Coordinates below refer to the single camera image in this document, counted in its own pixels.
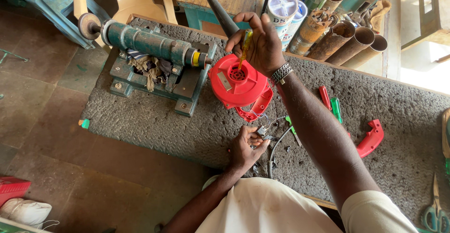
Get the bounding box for silver bead bracelet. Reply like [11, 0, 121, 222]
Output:
[269, 62, 294, 87]

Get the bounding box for person's right hand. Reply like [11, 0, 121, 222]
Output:
[225, 12, 286, 78]

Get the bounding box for thin blower wires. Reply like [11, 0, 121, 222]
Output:
[242, 107, 288, 129]

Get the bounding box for small green tester screwdriver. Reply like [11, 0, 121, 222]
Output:
[284, 116, 302, 147]

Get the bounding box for white labelled can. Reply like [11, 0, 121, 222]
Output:
[265, 0, 300, 40]
[281, 0, 308, 52]

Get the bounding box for beige plastic chair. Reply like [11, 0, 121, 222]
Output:
[70, 0, 178, 25]

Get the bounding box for grey textured rubber mat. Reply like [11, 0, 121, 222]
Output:
[80, 17, 450, 226]

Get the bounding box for yellow handled screwdriver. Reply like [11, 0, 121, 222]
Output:
[238, 29, 253, 74]

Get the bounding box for green bench spindle machine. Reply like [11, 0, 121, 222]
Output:
[78, 12, 218, 118]

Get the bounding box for black power cable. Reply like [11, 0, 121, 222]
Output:
[267, 126, 294, 179]

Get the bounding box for red blower handle cover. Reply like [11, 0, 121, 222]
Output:
[355, 119, 385, 159]

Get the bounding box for red plastic crate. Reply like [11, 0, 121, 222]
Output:
[0, 176, 32, 207]

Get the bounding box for blue plastic chair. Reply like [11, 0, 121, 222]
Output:
[17, 0, 110, 50]

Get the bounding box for small grey electrical switch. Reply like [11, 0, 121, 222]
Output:
[255, 126, 274, 142]

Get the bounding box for person's white shirt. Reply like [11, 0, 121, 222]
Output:
[195, 176, 420, 233]

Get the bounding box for white cloth sack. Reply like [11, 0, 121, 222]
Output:
[0, 197, 53, 229]

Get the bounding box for red blower housing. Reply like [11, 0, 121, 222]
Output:
[207, 53, 274, 123]

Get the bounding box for red handled screwdriver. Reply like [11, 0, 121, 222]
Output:
[319, 85, 332, 111]

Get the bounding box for rusty orange motor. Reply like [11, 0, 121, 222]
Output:
[288, 9, 334, 56]

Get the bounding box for black blower nozzle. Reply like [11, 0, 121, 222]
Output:
[203, 0, 240, 39]

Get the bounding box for person's left hand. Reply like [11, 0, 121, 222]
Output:
[229, 126, 271, 172]

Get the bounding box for teal handled scissors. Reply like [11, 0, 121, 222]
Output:
[421, 172, 450, 233]

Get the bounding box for bundle of dirty rags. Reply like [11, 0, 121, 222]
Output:
[127, 49, 173, 92]

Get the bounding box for tan cloth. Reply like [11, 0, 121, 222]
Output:
[368, 0, 392, 34]

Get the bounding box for bare wooden stool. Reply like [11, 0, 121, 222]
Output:
[388, 0, 450, 52]

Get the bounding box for rusty metal pipe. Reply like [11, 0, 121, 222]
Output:
[340, 33, 389, 70]
[325, 26, 376, 66]
[306, 20, 356, 62]

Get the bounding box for green handled screwdriver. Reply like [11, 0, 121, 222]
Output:
[330, 97, 343, 124]

